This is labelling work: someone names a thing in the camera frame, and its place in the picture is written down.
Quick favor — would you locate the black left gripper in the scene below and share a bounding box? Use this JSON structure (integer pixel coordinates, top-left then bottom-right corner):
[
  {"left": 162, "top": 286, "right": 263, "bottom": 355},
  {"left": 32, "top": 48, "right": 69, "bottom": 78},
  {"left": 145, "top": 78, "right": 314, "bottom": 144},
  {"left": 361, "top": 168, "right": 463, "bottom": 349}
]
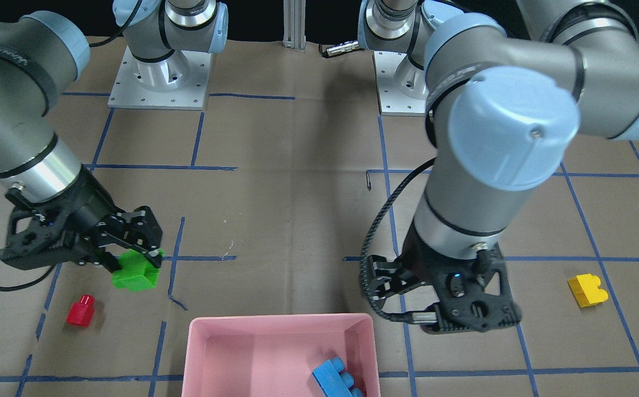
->
[{"left": 359, "top": 229, "right": 522, "bottom": 335}]

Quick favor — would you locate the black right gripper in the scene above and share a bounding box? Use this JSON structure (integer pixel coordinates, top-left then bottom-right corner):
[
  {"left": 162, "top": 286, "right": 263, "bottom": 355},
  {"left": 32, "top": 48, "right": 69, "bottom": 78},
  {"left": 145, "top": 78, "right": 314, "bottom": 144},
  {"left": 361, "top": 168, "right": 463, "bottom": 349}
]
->
[{"left": 4, "top": 168, "right": 164, "bottom": 273}]

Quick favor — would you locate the green toy block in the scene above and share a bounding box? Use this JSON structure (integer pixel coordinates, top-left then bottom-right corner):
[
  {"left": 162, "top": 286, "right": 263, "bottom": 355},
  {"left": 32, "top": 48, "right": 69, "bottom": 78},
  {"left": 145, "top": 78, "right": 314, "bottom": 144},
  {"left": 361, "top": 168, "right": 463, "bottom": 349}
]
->
[{"left": 111, "top": 249, "right": 160, "bottom": 292}]

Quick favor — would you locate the red toy block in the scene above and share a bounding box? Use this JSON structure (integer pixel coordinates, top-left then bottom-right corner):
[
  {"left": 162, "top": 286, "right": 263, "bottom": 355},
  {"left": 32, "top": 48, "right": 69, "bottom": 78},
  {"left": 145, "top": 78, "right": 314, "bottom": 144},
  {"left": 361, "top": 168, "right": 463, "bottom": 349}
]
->
[{"left": 65, "top": 294, "right": 95, "bottom": 328}]

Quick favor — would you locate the yellow toy block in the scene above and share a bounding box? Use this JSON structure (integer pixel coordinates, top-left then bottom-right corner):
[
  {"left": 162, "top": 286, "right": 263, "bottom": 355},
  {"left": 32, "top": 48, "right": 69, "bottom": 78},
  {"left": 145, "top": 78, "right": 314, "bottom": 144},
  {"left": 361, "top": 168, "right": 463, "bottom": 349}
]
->
[{"left": 568, "top": 273, "right": 609, "bottom": 308}]

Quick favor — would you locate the blue toy block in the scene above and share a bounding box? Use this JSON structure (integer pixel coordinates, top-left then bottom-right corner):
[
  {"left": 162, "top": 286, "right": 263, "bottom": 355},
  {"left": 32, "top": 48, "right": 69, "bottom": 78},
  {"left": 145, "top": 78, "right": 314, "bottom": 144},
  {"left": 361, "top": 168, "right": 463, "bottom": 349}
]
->
[{"left": 311, "top": 357, "right": 365, "bottom": 396}]

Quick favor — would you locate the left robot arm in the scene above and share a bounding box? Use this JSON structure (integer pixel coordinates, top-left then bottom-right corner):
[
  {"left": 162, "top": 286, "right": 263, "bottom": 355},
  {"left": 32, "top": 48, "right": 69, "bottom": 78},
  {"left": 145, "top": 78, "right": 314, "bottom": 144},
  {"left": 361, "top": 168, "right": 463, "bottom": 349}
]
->
[{"left": 358, "top": 1, "right": 639, "bottom": 334}]

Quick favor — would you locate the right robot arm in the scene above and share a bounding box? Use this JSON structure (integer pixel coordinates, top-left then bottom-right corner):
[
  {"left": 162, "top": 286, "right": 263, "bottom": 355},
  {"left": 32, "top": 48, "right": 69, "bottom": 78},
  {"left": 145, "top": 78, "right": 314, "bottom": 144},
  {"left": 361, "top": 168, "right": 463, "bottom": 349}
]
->
[{"left": 0, "top": 10, "right": 162, "bottom": 272}]

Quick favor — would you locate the pink plastic box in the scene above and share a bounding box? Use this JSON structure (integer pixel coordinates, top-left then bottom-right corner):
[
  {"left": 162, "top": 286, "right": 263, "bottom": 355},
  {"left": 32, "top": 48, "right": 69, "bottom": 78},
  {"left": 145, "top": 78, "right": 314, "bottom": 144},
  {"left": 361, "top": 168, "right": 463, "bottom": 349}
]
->
[{"left": 182, "top": 313, "right": 381, "bottom": 396}]

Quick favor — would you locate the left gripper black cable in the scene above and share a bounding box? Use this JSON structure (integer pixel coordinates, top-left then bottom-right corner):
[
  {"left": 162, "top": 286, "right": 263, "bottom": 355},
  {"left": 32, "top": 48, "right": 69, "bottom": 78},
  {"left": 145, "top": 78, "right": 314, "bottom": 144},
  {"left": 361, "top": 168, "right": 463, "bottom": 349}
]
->
[{"left": 359, "top": 157, "right": 439, "bottom": 324}]

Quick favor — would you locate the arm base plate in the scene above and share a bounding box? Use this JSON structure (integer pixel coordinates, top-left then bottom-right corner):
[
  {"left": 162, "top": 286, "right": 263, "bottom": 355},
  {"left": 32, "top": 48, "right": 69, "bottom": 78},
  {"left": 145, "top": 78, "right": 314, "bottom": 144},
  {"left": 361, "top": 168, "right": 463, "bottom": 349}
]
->
[
  {"left": 108, "top": 49, "right": 213, "bottom": 111},
  {"left": 373, "top": 52, "right": 428, "bottom": 116}
]

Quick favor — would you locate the aluminium frame post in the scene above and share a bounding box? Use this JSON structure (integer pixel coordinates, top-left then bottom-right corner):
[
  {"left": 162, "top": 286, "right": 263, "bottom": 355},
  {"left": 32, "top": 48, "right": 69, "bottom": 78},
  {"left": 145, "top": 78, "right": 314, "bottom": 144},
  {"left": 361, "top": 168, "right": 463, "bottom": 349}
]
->
[{"left": 282, "top": 0, "right": 306, "bottom": 52}]

